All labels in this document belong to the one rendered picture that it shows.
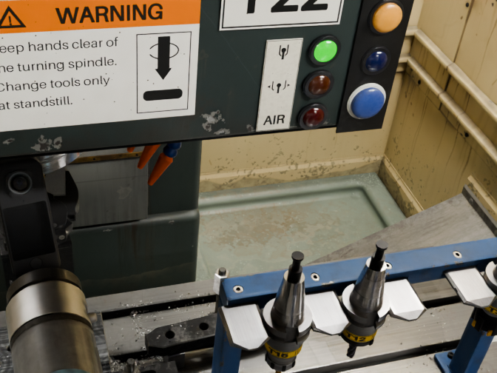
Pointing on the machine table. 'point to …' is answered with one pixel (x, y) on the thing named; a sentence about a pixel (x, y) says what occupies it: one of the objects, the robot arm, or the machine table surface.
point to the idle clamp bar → (177, 349)
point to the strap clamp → (149, 368)
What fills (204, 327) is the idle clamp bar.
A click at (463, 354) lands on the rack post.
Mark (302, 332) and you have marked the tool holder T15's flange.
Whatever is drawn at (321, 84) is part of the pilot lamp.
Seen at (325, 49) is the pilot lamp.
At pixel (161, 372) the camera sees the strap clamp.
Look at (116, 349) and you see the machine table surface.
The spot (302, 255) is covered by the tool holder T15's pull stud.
